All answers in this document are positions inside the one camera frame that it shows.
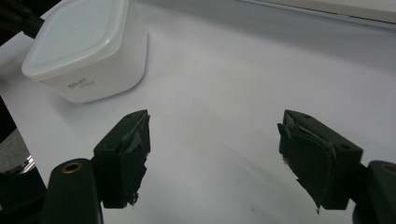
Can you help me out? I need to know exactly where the silver metal rail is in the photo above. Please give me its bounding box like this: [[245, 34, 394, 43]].
[[17, 154, 35, 174]]

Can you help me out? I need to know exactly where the white square lidded container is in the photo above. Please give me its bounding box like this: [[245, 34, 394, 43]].
[[21, 0, 149, 105]]

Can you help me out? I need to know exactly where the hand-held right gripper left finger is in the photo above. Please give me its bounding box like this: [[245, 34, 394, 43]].
[[92, 108, 152, 210]]

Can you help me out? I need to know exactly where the black metal stand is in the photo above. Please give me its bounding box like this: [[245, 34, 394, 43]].
[[0, 0, 62, 47]]

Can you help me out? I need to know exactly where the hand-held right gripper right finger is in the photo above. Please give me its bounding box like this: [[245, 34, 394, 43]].
[[276, 108, 364, 215]]

